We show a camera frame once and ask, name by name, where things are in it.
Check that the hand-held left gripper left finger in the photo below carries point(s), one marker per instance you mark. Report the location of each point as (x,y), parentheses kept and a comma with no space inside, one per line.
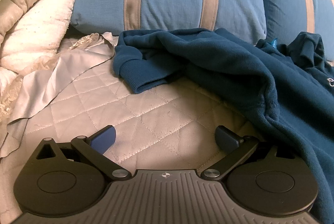
(104,139)

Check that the small blue tag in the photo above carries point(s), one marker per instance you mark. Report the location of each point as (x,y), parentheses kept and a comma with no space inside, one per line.
(273,43)

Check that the dark blue sweatshirt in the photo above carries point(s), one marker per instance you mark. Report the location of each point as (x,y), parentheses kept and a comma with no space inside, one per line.
(221,62)

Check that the white quilted comforter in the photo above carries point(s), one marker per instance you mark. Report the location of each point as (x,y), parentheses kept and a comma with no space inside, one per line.
(34,17)

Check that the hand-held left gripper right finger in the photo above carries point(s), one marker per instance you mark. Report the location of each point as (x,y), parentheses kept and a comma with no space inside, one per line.
(225,138)

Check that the thin grey sheet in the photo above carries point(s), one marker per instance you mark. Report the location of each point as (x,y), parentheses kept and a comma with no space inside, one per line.
(52,75)

